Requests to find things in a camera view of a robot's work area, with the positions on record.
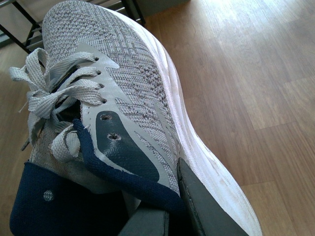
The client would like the grey sneaker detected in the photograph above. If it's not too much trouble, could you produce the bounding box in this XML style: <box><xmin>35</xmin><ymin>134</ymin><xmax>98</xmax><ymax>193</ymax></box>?
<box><xmin>9</xmin><ymin>0</ymin><xmax>262</xmax><ymax>236</ymax></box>

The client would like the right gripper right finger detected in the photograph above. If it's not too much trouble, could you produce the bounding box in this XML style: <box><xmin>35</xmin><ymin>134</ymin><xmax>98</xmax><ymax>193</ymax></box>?
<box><xmin>177</xmin><ymin>158</ymin><xmax>247</xmax><ymax>236</ymax></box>

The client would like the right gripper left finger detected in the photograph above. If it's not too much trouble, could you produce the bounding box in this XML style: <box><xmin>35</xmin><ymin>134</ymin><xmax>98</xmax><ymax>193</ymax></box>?
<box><xmin>119</xmin><ymin>206</ymin><xmax>169</xmax><ymax>236</ymax></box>

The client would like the black metal shoe rack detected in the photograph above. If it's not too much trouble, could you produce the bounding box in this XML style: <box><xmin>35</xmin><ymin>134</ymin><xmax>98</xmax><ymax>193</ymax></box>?
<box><xmin>0</xmin><ymin>0</ymin><xmax>146</xmax><ymax>53</ymax></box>

